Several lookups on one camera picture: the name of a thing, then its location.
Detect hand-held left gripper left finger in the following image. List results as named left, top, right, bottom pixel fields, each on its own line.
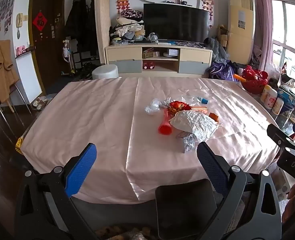
left=14, top=143, right=99, bottom=240

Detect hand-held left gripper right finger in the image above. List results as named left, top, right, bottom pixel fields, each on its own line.
left=197, top=142, right=282, bottom=240

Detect black plastic bin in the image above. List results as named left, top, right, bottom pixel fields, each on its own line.
left=155, top=179, right=218, bottom=234

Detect white paper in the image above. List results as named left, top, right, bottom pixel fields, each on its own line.
left=169, top=111, right=223, bottom=142

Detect red ribbed plastic tube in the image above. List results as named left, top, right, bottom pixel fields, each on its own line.
left=158, top=109, right=173, bottom=136

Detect white tissue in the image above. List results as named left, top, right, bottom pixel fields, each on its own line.
left=144, top=98, right=163, bottom=115

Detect person's right hand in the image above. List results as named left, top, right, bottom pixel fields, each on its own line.
left=282, top=182, right=295, bottom=227

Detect white bottle beige label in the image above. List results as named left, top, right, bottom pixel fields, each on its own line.
left=272, top=97, right=285, bottom=116

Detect blue round tin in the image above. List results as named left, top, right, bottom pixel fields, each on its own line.
left=278, top=86, right=295, bottom=123

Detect silver foil wrapper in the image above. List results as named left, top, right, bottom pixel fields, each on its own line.
left=176, top=131, right=200, bottom=153

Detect white bottle yellow label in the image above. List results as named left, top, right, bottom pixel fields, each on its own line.
left=260, top=84, right=272, bottom=103

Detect pink satin tablecloth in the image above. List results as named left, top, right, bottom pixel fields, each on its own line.
left=19, top=76, right=281, bottom=205

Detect red plastic basket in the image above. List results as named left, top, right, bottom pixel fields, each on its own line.
left=240, top=65, right=270, bottom=95

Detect red gold foil wrapper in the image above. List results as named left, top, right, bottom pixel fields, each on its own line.
left=167, top=101, right=192, bottom=117

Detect clear plastic wrapper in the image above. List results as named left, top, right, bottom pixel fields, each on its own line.
left=175, top=93, right=200, bottom=107

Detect fuzzy grey beige garment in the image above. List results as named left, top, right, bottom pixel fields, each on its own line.
left=97, top=226, right=158, bottom=240

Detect patterned slippers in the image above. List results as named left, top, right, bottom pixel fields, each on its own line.
left=31, top=96, right=51, bottom=111

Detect purple bag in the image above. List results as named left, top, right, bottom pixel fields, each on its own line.
left=208, top=59, right=239, bottom=82

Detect white round stool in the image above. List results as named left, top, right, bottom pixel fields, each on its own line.
left=92, top=64, right=119, bottom=81

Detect grey blue cloth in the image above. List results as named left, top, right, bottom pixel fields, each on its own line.
left=205, top=37, right=228, bottom=63

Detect window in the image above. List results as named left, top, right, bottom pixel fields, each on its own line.
left=267, top=0, right=295, bottom=69

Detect beige standing air conditioner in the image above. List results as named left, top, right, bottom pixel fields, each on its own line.
left=227, top=0, right=256, bottom=65

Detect kick scooter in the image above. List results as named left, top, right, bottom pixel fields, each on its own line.
left=61, top=39, right=77, bottom=77

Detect white board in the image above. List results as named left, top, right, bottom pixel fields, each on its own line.
left=15, top=47, right=43, bottom=97

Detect cardboard boxes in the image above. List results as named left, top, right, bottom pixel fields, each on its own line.
left=217, top=24, right=230, bottom=51

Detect beige grey TV cabinet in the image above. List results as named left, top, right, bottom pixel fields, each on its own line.
left=105, top=42, right=213, bottom=77

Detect pink curtain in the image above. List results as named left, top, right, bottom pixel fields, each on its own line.
left=251, top=0, right=275, bottom=67

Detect dark wooden door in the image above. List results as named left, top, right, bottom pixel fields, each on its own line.
left=28, top=0, right=71, bottom=94

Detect orange garment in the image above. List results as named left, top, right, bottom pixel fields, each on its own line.
left=0, top=39, right=19, bottom=103

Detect pile of clothes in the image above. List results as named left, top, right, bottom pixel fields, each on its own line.
left=109, top=9, right=147, bottom=44

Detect dark hanging coats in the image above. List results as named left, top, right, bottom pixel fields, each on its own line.
left=63, top=0, right=99, bottom=58

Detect beige folding screen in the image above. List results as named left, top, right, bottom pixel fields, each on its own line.
left=94, top=0, right=110, bottom=65

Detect hanging doll ornament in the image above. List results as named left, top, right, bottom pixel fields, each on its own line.
left=200, top=0, right=214, bottom=27

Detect black television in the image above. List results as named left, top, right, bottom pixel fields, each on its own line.
left=143, top=3, right=210, bottom=43

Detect red diamond door decoration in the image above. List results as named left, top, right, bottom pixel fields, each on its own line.
left=32, top=11, right=48, bottom=32

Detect wall intercom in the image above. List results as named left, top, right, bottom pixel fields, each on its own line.
left=15, top=13, right=25, bottom=28

